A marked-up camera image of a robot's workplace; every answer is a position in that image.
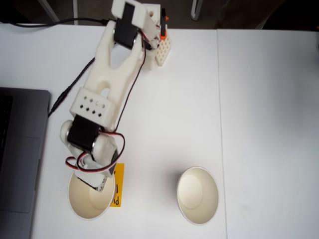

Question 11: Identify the brown paper cup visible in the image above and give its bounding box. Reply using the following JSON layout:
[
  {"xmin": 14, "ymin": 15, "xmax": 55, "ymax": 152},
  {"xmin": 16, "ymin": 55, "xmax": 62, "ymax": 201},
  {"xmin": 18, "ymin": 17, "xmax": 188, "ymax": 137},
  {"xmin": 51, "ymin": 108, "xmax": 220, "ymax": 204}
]
[
  {"xmin": 67, "ymin": 165, "xmax": 117, "ymax": 220},
  {"xmin": 176, "ymin": 166, "xmax": 219, "ymax": 226}
]

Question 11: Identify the slanted grey metal leg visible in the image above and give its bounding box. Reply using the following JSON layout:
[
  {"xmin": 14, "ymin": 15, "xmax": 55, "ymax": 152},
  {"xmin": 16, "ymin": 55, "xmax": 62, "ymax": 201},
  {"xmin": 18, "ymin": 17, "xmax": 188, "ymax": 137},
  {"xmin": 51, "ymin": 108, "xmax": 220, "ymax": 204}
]
[{"xmin": 38, "ymin": 0, "xmax": 60, "ymax": 23}]

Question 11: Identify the yellow sticky note with writing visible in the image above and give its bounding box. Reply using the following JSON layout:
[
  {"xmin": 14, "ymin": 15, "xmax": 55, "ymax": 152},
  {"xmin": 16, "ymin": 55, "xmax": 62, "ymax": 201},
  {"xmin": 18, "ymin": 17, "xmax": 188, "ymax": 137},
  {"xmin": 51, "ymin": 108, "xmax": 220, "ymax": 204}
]
[{"xmin": 109, "ymin": 163, "xmax": 125, "ymax": 208}]

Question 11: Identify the thin black cable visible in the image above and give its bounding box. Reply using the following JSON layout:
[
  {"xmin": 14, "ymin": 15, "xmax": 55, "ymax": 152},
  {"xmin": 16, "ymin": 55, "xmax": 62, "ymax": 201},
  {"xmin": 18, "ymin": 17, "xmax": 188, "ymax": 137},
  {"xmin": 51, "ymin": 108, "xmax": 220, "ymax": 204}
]
[{"xmin": 0, "ymin": 17, "xmax": 110, "ymax": 28}]

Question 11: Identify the grey chair leg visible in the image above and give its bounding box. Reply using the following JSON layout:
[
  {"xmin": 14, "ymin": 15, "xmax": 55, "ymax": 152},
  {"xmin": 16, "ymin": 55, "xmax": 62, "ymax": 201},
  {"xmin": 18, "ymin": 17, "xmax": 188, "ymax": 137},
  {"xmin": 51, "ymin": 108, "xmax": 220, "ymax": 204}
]
[{"xmin": 190, "ymin": 0, "xmax": 203, "ymax": 21}]

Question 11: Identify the black cable with thick plug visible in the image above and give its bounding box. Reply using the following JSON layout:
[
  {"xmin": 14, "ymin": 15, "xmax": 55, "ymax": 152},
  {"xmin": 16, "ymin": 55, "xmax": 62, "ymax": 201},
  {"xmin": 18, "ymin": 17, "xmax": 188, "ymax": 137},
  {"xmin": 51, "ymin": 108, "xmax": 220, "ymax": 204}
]
[{"xmin": 47, "ymin": 57, "xmax": 97, "ymax": 118}]

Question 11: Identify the dark grey laptop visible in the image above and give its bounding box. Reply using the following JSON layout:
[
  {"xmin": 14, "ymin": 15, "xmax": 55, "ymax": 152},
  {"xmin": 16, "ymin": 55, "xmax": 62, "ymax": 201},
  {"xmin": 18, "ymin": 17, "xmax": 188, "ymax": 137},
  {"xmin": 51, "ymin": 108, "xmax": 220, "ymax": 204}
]
[{"xmin": 0, "ymin": 87, "xmax": 52, "ymax": 239}]

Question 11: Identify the red white gripper servo cable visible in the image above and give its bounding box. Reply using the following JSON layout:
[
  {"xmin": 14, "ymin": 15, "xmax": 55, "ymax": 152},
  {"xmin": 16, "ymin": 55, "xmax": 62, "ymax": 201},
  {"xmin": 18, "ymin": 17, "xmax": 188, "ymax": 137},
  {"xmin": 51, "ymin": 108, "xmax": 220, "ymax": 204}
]
[{"xmin": 65, "ymin": 133, "xmax": 126, "ymax": 175}]

